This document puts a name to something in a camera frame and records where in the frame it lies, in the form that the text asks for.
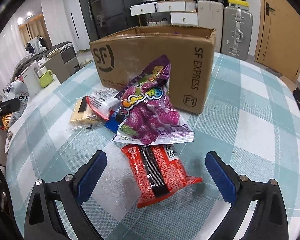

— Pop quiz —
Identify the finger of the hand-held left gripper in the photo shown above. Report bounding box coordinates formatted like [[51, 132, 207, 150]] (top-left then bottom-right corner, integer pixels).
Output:
[[0, 99, 20, 120]]

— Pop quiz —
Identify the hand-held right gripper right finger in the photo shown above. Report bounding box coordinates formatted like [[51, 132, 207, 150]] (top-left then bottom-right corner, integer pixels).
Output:
[[205, 151, 289, 240]]

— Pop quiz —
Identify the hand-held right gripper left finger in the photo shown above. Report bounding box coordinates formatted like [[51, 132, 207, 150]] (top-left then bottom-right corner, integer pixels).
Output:
[[24, 150, 108, 240]]

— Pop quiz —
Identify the white crispy noodle snack packet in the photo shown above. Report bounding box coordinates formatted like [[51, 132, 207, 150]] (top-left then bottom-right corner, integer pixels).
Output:
[[1, 80, 29, 132]]

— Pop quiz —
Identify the blue biscuit packet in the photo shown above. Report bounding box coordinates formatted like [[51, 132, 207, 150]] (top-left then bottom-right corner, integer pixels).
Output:
[[104, 105, 130, 132]]

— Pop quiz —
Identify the red packet with black stripe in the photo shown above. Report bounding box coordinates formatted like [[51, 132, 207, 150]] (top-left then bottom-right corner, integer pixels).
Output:
[[121, 142, 203, 209]]

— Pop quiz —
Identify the beige wafer packet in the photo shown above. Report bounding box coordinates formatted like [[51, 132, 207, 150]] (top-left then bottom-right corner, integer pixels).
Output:
[[69, 96, 103, 130]]

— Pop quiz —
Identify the white red-edged snack packet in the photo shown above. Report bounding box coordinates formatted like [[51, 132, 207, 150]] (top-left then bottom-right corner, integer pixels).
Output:
[[87, 88, 123, 120]]

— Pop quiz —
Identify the purple gummy candy packet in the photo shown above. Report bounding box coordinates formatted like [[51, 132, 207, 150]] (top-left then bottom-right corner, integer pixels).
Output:
[[112, 55, 194, 145]]

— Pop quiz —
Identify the brown cardboard box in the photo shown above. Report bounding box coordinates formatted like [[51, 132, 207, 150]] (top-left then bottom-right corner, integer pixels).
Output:
[[89, 26, 217, 115]]

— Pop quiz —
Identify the white appliance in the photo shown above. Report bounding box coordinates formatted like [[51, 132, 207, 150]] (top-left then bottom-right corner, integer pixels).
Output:
[[22, 61, 44, 98]]

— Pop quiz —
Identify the teal checked tablecloth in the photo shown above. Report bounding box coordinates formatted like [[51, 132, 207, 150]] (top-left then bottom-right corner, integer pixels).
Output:
[[5, 52, 300, 240]]

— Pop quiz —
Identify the green mug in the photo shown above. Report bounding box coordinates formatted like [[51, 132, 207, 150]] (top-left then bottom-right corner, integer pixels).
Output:
[[39, 69, 53, 88]]

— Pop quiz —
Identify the grey cluttered sofa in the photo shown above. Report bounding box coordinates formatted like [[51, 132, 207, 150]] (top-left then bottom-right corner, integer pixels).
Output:
[[14, 41, 80, 85]]

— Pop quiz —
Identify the beige curtain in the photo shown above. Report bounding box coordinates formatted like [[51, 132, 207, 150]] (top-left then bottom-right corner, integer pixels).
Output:
[[18, 15, 52, 48]]

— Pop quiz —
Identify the white wardrobe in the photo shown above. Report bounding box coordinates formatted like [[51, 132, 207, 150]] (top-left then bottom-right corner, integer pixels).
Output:
[[41, 0, 78, 53]]

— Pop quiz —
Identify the dark glass cabinet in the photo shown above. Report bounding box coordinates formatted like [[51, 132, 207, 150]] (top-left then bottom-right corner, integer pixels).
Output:
[[75, 0, 100, 53]]

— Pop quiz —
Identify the silver suitcase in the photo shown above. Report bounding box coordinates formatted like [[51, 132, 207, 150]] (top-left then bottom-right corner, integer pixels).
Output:
[[220, 5, 253, 61]]

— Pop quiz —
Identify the wooden door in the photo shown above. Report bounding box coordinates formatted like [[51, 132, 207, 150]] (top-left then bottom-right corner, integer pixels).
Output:
[[254, 0, 300, 83]]

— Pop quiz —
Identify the black refrigerator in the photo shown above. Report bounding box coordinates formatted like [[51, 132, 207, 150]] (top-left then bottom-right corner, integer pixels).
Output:
[[88, 0, 143, 40]]

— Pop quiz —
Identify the beige suitcase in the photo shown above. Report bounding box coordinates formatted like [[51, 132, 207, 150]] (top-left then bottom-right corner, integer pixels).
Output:
[[198, 0, 224, 39]]

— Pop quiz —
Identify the white drawer unit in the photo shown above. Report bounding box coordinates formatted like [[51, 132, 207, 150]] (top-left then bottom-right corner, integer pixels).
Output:
[[130, 0, 199, 27]]

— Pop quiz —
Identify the woven laundry basket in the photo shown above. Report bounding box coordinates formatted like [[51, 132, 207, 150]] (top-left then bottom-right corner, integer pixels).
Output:
[[146, 17, 172, 27]]

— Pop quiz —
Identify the yellow black shoe box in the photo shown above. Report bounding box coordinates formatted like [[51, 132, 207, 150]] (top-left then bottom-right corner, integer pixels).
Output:
[[227, 0, 249, 7]]

